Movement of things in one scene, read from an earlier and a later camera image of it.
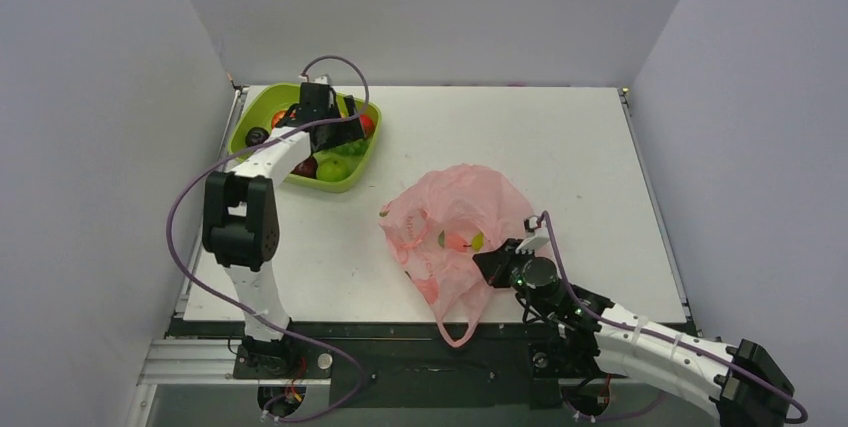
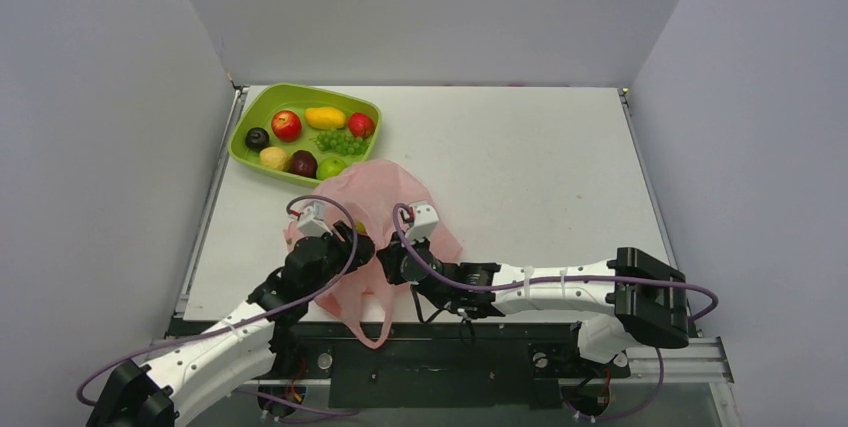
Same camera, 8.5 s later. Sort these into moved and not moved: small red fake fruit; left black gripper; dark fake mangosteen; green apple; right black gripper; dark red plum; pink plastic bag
Moved: right black gripper; left black gripper; pink plastic bag
Not moved: small red fake fruit; dark red plum; green apple; dark fake mangosteen
